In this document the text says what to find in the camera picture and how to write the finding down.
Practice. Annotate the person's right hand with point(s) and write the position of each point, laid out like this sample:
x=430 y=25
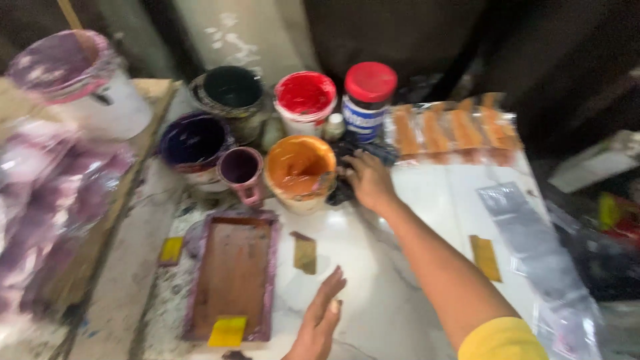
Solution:
x=372 y=182

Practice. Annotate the person's left hand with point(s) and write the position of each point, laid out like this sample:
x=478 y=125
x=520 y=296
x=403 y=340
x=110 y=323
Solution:
x=315 y=325

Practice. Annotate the person's right fingers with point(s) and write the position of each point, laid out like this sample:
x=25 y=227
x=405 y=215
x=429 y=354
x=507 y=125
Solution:
x=351 y=166

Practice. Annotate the dark cloth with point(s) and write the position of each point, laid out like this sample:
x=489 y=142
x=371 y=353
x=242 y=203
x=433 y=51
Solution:
x=341 y=192

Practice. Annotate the small white-capped bottle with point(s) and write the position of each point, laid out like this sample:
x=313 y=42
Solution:
x=335 y=126

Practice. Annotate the orange paint container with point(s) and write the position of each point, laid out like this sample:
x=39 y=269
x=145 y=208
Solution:
x=300 y=166

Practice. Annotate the red-lidded jar with blue label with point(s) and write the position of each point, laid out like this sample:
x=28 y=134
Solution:
x=370 y=85

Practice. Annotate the red paint container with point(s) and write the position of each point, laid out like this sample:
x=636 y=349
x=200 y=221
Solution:
x=305 y=96

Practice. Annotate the olive card with purple edge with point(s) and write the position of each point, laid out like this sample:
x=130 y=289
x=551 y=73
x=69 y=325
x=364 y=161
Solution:
x=305 y=255

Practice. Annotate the plastic sheet with orange prints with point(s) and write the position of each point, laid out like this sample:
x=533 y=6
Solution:
x=450 y=131

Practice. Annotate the pink mug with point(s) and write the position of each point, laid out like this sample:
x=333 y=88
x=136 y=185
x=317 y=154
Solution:
x=241 y=169

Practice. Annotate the black paint container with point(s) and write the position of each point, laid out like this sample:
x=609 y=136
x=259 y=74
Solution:
x=232 y=89

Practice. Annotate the purple paint bucket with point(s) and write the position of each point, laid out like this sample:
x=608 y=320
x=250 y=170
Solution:
x=192 y=141

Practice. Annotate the mustard yellow card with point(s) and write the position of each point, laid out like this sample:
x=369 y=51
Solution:
x=485 y=259

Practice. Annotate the clear plastic strip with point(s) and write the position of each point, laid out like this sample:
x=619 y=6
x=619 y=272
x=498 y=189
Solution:
x=525 y=235

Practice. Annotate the small yellow card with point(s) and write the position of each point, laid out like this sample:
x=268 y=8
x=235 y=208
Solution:
x=171 y=250

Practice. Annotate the bright yellow card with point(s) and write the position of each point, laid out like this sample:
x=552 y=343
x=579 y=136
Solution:
x=227 y=332

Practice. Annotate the yellow sleeve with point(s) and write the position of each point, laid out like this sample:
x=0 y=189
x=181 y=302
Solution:
x=502 y=341

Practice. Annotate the white box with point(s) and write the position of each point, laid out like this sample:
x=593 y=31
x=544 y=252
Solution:
x=592 y=162

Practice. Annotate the purple-stained white bucket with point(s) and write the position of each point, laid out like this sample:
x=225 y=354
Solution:
x=112 y=107

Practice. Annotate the heap of bags and packets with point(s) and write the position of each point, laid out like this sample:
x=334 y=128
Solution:
x=607 y=240

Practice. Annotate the purple-stained plastic sheet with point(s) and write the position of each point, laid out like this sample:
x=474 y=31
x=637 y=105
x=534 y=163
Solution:
x=50 y=200

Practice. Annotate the wooden stick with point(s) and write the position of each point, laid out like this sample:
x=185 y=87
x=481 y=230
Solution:
x=70 y=14

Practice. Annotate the purple-edged screen printing frame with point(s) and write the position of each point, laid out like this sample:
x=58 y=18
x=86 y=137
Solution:
x=231 y=275

